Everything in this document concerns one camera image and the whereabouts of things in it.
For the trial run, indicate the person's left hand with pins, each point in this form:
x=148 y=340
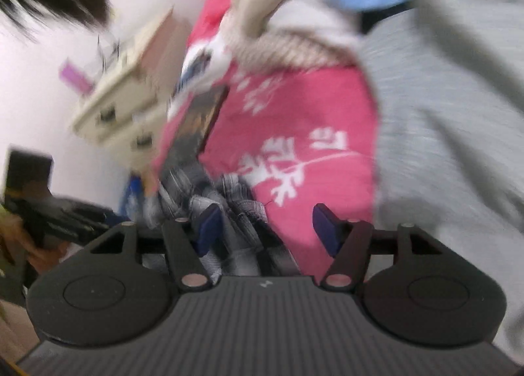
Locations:
x=37 y=255

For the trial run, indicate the black white plaid shirt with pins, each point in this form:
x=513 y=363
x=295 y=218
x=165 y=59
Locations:
x=229 y=204

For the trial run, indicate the cream nightstand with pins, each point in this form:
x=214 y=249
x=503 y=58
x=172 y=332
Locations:
x=127 y=85

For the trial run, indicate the pink card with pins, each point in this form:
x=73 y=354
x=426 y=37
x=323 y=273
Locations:
x=75 y=76

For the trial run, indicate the white cloth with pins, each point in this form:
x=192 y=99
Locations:
x=311 y=16

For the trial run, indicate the beige checked cloth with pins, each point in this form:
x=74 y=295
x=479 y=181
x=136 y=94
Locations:
x=294 y=48

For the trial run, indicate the black smartphone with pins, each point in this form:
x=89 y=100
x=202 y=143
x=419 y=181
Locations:
x=202 y=122

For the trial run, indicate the pink floral blanket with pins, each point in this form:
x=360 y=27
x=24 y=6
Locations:
x=307 y=114

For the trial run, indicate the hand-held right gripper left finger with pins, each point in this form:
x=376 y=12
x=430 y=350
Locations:
x=208 y=224

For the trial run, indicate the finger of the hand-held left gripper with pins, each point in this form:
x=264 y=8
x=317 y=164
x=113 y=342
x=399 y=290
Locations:
x=116 y=218

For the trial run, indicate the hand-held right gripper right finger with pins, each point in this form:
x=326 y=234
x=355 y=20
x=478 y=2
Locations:
x=327 y=228

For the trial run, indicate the grey garment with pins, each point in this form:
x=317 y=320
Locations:
x=450 y=134

